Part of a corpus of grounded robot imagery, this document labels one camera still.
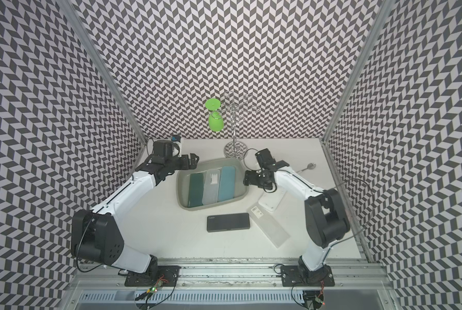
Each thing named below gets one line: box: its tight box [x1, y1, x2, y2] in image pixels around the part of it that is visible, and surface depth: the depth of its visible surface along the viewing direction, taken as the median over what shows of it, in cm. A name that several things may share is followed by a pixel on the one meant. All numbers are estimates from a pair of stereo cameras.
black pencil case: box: [206, 212, 252, 232], surface depth 86 cm
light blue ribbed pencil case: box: [218, 165, 236, 202], surface depth 101 cm
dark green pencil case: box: [187, 173, 204, 208], surface depth 98 cm
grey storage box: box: [176, 157, 250, 212], surface depth 99 cm
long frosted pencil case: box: [247, 202, 292, 249], surface depth 88 cm
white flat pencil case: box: [258, 190, 287, 213], surface depth 93 cm
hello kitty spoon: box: [296, 162, 317, 174], surface depth 107 cm
